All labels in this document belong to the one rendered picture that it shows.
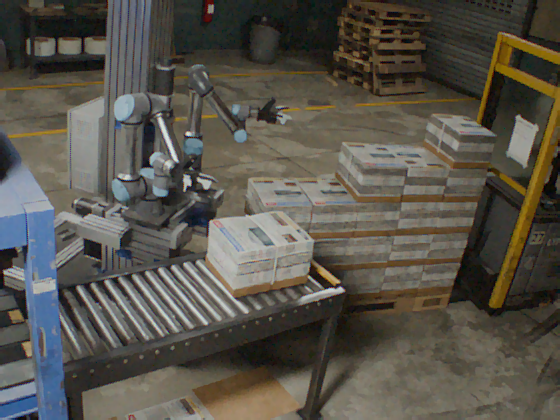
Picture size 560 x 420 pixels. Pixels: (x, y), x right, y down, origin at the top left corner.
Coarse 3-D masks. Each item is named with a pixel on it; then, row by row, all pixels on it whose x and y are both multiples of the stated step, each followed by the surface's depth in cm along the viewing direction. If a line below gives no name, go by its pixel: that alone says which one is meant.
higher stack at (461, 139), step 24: (432, 120) 384; (456, 120) 380; (432, 144) 384; (456, 144) 359; (480, 144) 362; (456, 168) 366; (480, 168) 372; (456, 192) 373; (480, 192) 380; (456, 216) 383; (432, 240) 386; (456, 240) 392; (432, 264) 396; (456, 264) 402
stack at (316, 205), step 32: (256, 192) 352; (288, 192) 356; (320, 192) 362; (320, 224) 353; (352, 224) 360; (384, 224) 367; (416, 224) 375; (320, 256) 364; (352, 256) 372; (384, 256) 379; (416, 256) 387; (352, 288) 384; (384, 288) 392
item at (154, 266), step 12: (204, 252) 288; (144, 264) 271; (156, 264) 273; (168, 264) 274; (180, 264) 278; (96, 276) 257; (108, 276) 259; (60, 288) 245; (72, 288) 248; (24, 300) 237; (60, 300) 248; (96, 300) 258; (24, 312) 239
